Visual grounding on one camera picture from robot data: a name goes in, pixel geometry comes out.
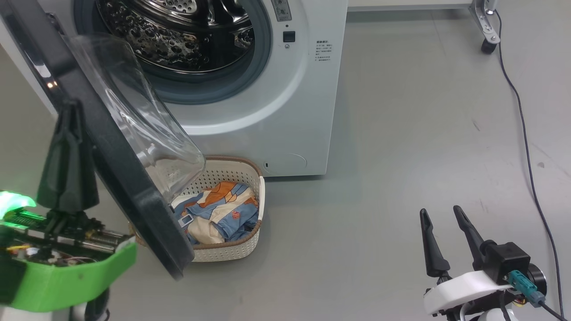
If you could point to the black washing machine door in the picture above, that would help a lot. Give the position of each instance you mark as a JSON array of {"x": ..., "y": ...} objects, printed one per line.
[{"x": 120, "y": 178}]

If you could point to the grey wheeled stand leg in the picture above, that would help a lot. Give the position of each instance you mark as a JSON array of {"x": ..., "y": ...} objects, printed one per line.
[{"x": 486, "y": 26}]

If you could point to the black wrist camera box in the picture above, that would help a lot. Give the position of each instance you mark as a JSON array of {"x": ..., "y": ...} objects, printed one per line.
[{"x": 508, "y": 261}]

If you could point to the white laundry basket brown rim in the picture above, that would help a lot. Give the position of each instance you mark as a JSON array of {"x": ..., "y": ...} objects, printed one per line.
[{"x": 223, "y": 252}]

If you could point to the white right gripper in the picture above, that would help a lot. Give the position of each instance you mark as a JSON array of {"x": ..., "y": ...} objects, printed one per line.
[{"x": 459, "y": 290}]

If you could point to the cream orange blue cartoon garment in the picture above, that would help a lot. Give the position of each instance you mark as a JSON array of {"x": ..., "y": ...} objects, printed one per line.
[{"x": 218, "y": 218}]

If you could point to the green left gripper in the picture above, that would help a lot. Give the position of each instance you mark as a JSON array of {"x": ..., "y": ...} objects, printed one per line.
[{"x": 67, "y": 278}]

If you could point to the white front-load washing machine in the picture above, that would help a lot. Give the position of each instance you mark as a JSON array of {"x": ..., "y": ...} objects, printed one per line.
[{"x": 285, "y": 111}]

